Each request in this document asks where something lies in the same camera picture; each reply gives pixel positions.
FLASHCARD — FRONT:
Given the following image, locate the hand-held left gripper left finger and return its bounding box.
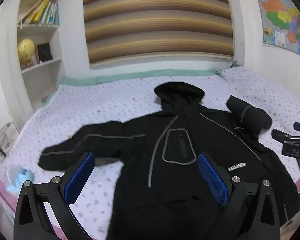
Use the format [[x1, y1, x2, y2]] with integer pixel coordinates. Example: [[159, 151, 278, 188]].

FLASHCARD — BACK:
[[13, 152, 95, 240]]

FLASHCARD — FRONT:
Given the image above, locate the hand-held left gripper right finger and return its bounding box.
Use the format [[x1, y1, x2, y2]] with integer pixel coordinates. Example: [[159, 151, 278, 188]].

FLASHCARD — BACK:
[[197, 152, 280, 240]]

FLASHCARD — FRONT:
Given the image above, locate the black hooded jacket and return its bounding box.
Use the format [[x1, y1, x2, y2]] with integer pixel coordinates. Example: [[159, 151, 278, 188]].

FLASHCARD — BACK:
[[37, 81, 300, 240]]

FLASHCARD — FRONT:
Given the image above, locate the bed with dotted white sheet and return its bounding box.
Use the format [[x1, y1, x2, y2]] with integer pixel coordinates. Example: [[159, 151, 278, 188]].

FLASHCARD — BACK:
[[0, 66, 300, 240]]

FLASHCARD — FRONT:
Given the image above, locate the white picture board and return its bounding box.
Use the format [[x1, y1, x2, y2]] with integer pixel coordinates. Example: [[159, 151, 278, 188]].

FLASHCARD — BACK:
[[0, 121, 20, 165]]

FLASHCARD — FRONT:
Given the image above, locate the green bed sheet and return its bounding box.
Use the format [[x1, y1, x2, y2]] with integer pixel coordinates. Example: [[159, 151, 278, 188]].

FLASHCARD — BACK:
[[44, 68, 223, 105]]

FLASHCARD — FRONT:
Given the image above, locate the black box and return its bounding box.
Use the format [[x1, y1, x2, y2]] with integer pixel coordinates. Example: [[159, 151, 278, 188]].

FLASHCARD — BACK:
[[36, 42, 53, 62]]

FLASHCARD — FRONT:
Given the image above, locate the yellow globe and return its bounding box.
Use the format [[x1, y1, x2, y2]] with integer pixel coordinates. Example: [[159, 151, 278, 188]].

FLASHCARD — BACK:
[[17, 38, 35, 68]]

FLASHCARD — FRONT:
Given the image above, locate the white bookshelf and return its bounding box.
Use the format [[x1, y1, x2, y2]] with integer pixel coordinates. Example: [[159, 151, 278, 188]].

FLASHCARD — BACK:
[[16, 0, 65, 105]]

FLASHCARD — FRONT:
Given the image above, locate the striped brown window blind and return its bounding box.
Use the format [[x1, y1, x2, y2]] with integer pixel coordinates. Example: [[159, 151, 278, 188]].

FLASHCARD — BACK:
[[82, 0, 234, 66]]

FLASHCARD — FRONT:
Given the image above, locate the row of yellow books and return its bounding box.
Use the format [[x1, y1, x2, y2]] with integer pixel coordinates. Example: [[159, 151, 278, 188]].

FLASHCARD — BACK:
[[17, 0, 59, 26]]

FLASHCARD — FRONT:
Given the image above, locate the colourful wall map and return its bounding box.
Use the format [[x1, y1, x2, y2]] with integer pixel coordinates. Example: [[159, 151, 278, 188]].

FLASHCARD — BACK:
[[255, 0, 300, 60]]

